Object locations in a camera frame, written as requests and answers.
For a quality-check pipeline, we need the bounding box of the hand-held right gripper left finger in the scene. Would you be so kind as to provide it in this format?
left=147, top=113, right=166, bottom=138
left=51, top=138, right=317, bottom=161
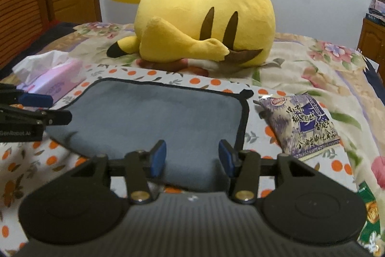
left=71, top=139, right=167, bottom=205

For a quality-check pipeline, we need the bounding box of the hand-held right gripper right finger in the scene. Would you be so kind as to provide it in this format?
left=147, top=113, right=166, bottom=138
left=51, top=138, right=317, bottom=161
left=218, top=139, right=317, bottom=205

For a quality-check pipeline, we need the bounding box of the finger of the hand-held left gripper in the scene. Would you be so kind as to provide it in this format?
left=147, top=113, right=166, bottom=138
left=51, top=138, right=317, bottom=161
left=0, top=104, right=73, bottom=127
left=0, top=83, right=54, bottom=108

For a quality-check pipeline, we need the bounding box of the grey towel with black edge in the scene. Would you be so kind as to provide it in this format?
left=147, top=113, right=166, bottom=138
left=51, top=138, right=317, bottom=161
left=45, top=78, right=255, bottom=193

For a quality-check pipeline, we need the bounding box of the pink tissue pack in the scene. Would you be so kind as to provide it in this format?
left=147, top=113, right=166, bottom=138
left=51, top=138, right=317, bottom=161
left=12, top=51, right=88, bottom=109

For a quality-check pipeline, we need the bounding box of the purple snack packet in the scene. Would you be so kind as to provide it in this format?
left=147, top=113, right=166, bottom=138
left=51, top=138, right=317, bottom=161
left=253, top=92, right=342, bottom=162

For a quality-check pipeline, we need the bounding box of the floral bedsheet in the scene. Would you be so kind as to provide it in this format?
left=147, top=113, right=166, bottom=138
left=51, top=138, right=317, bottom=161
left=0, top=21, right=385, bottom=203

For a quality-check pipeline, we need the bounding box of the yellow plush toy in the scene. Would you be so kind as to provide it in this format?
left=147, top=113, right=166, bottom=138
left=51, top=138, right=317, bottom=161
left=101, top=0, right=276, bottom=68

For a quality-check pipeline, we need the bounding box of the green snack packet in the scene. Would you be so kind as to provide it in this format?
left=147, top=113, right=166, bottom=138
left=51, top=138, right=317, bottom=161
left=356, top=182, right=385, bottom=257

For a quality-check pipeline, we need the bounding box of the dark blue cloth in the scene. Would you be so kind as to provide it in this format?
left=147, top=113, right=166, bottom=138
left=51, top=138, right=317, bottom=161
left=362, top=57, right=385, bottom=89

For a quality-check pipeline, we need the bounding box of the wooden cabinet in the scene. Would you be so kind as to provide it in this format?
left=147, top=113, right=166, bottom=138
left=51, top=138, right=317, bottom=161
left=356, top=18, right=385, bottom=68

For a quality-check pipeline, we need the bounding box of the stack of books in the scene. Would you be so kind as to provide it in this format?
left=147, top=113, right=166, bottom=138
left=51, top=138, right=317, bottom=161
left=365, top=0, right=385, bottom=24

